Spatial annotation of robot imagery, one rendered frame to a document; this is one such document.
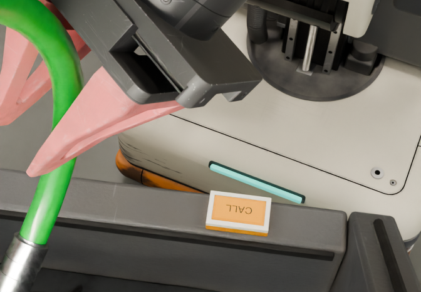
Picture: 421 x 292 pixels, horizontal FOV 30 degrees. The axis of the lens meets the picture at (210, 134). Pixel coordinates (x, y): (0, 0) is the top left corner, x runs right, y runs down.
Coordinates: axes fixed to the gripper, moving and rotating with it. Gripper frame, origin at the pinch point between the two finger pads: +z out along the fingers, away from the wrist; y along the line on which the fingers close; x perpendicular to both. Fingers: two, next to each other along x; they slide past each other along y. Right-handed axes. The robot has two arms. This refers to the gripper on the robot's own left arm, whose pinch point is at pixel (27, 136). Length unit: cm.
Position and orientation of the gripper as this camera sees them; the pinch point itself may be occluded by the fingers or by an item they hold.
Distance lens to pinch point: 36.1
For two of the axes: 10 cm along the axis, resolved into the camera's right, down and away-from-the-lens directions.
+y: 6.3, 7.5, -1.9
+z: -6.7, 6.5, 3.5
